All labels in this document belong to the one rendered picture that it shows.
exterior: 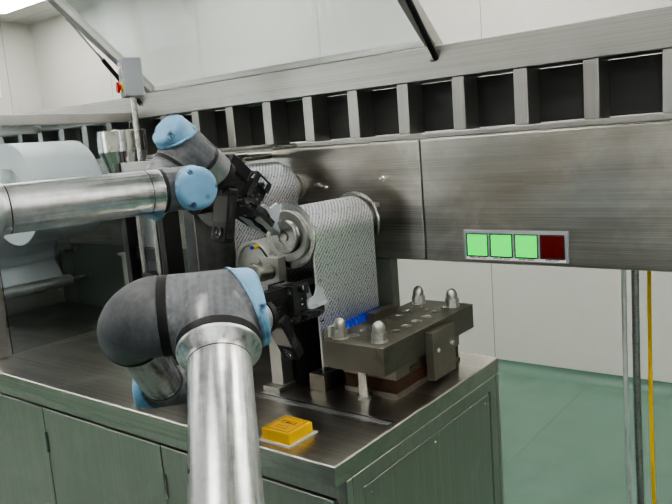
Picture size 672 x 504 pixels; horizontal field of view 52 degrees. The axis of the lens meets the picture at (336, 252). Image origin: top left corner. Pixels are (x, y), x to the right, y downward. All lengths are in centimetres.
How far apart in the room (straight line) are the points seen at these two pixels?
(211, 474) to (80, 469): 118
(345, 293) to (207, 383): 80
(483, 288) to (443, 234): 265
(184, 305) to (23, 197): 31
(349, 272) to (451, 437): 44
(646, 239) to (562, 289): 263
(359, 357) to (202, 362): 61
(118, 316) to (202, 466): 26
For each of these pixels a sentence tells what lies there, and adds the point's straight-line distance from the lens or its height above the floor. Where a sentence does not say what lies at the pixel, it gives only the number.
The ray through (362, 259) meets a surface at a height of 116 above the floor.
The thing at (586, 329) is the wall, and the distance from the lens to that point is 417.
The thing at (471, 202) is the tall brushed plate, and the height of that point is 128.
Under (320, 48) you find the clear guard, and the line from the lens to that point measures 190.
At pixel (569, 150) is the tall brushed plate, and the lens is 157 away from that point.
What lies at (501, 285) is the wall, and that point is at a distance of 430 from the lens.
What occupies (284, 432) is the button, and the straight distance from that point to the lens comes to 134.
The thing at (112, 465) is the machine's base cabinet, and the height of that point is 72.
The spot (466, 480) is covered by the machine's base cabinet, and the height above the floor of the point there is 66.
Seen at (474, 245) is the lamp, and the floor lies 118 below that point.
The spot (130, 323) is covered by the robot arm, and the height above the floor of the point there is 123.
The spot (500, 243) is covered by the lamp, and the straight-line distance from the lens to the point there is 164.
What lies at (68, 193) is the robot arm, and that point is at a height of 140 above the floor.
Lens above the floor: 145
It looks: 9 degrees down
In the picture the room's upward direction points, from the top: 4 degrees counter-clockwise
